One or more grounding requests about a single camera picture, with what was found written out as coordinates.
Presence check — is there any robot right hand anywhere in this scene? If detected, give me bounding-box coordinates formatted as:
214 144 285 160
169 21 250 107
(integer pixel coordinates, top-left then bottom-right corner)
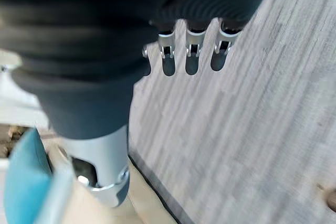
0 0 279 208

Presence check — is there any white furniture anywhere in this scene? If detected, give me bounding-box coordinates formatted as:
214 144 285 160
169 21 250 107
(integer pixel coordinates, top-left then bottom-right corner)
0 48 50 130

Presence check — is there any teal cushion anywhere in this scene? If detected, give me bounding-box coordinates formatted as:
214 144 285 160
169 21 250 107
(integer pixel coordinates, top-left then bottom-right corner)
3 126 54 224

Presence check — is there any silver robot leg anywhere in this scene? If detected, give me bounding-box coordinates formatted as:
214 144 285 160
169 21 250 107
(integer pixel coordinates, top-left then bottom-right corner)
35 146 77 224

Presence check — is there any grey striped rug, dark border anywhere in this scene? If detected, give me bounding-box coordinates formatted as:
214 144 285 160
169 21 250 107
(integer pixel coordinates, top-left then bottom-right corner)
127 0 336 224

